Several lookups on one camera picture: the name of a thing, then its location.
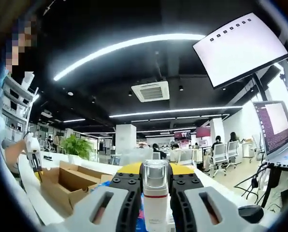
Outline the white box on shelf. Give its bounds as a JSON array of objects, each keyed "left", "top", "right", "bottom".
[{"left": 22, "top": 71, "right": 35, "bottom": 90}]

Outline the large display screen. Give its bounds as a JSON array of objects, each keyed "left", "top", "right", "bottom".
[{"left": 192, "top": 12, "right": 288, "bottom": 89}]

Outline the magenta hanging sign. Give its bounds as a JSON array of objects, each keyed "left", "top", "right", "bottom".
[{"left": 196, "top": 127, "right": 211, "bottom": 137}]

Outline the dark red wall screen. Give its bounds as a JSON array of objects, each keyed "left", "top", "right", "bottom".
[{"left": 174, "top": 131, "right": 192, "bottom": 141}]

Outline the silver white pump bottle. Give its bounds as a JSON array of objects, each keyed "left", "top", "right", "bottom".
[{"left": 143, "top": 159, "right": 171, "bottom": 232}]

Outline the row of white office chairs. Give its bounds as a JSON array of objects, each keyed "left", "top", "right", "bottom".
[{"left": 175, "top": 140, "right": 241, "bottom": 178}]

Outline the black tripod stand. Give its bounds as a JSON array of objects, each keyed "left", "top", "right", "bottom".
[{"left": 233, "top": 161, "right": 280, "bottom": 210}]

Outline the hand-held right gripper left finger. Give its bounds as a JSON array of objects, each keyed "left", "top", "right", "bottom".
[{"left": 43, "top": 162, "right": 144, "bottom": 232}]

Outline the green potted plant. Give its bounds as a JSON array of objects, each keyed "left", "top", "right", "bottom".
[{"left": 60, "top": 134, "right": 95, "bottom": 165}]

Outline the white storage shelf rack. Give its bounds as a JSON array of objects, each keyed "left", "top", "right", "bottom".
[{"left": 0, "top": 71, "right": 40, "bottom": 136}]

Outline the ceiling air conditioner vent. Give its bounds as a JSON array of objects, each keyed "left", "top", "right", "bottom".
[{"left": 131, "top": 81, "right": 171, "bottom": 103}]

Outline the open laptop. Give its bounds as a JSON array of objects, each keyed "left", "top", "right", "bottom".
[{"left": 252, "top": 101, "right": 288, "bottom": 169}]

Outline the brown cardboard shoe box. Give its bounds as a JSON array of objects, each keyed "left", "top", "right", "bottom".
[{"left": 39, "top": 161, "right": 115, "bottom": 218}]

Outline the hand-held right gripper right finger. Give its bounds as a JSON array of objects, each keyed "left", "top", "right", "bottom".
[{"left": 168, "top": 162, "right": 273, "bottom": 232}]

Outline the white square pillar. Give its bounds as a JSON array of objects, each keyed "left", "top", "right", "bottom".
[{"left": 115, "top": 124, "right": 137, "bottom": 155}]

